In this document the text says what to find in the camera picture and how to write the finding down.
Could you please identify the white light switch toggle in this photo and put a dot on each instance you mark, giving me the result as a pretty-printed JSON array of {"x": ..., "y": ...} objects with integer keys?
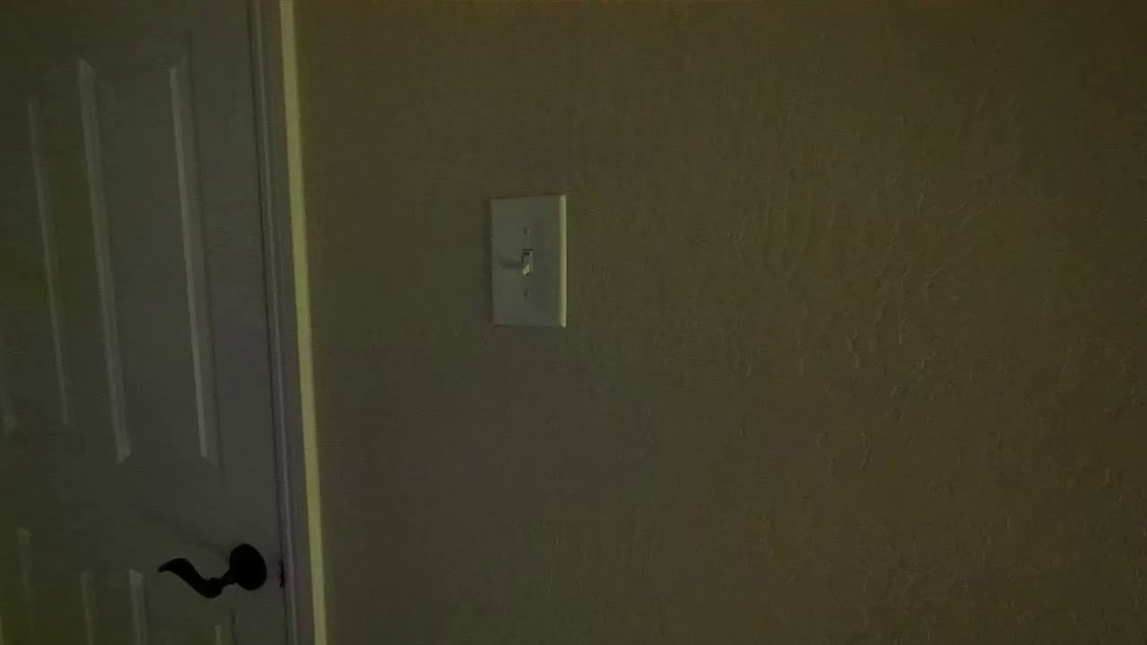
[{"x": 526, "y": 259}]

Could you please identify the white panelled door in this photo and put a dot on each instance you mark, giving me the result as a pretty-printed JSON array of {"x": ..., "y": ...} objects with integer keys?
[{"x": 146, "y": 237}]

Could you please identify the white light switch plate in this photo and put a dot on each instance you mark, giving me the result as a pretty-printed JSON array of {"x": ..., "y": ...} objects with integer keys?
[{"x": 541, "y": 288}]

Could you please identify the white door frame trim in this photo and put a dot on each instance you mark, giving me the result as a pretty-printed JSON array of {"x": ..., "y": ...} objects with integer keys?
[{"x": 303, "y": 361}]

